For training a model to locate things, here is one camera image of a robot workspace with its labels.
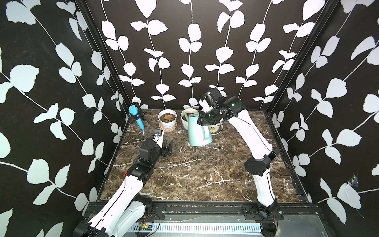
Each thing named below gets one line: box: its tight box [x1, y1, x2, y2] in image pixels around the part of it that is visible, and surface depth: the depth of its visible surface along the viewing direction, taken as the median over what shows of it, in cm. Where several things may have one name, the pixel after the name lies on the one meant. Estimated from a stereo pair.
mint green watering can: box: [183, 111, 213, 147], surface depth 78 cm
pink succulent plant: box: [163, 114, 174, 122], surface depth 106 cm
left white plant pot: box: [157, 108, 178, 130], surface depth 106 cm
